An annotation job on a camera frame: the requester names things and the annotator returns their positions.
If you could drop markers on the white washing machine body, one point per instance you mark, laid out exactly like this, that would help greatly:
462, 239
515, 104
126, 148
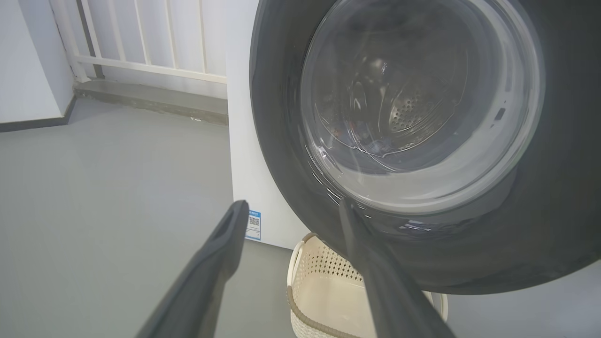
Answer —
249, 141

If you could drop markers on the blue energy label sticker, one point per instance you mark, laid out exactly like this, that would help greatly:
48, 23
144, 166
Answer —
254, 225

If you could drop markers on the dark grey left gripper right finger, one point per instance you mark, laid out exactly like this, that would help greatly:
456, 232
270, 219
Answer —
394, 300

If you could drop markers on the cream perforated laundry basket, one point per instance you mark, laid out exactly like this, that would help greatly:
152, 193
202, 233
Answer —
328, 300

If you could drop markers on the white metal railing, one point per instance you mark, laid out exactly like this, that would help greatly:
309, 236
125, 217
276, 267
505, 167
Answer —
145, 65

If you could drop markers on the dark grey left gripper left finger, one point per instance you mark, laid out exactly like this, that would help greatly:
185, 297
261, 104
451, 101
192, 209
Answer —
202, 281

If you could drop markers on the grey concrete ledge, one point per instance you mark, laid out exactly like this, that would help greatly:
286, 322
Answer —
150, 101

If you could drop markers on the dark grey washing machine door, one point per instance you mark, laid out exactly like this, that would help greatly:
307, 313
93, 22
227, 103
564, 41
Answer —
554, 188

